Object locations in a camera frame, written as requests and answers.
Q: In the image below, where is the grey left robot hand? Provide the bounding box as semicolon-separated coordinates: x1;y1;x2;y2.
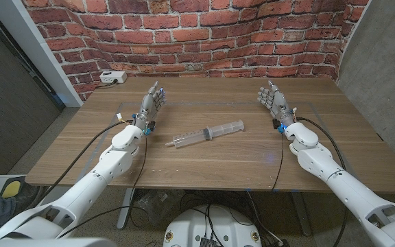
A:
132;81;167;129

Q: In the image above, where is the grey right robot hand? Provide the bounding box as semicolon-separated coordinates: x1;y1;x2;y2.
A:
256;80;297;128

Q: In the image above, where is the large clear plastic syringe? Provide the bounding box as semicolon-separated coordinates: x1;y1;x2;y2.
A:
165;119;246;149

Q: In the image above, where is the white power strip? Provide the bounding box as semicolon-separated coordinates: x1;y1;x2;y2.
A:
99;71;128;84

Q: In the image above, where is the grey tape outline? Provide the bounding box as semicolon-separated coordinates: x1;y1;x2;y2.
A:
75;101;348;186

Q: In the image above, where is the printed red brick backdrop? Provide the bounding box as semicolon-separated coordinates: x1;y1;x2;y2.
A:
21;0;370;102

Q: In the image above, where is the clear plastic bag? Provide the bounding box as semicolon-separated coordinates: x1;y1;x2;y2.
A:
134;189;181;224

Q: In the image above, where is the grey metal table leg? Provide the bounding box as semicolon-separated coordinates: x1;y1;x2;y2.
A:
290;191;312;237
117;187;135;230

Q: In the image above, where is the white robot torso base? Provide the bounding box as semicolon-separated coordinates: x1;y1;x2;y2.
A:
163;204;263;247

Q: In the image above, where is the dark grey door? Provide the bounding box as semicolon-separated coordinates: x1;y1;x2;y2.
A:
0;3;64;179

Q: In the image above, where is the yellow and black floor pedal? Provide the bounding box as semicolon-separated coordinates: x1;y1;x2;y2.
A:
0;176;27;200

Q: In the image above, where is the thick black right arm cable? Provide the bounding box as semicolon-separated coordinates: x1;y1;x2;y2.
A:
296;117;350;247

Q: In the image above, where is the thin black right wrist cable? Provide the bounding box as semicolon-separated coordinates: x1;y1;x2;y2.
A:
272;132;285;192

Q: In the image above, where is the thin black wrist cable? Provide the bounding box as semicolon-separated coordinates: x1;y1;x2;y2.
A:
272;132;285;192
58;135;149;238

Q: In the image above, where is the thin black left wrist cable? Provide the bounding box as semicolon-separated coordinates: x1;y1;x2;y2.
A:
58;135;149;238

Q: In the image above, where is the black floor cable tangle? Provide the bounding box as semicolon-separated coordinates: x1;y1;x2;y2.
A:
180;190;289;247

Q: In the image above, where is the white door frame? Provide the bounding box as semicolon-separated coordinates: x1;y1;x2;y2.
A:
0;0;84;108

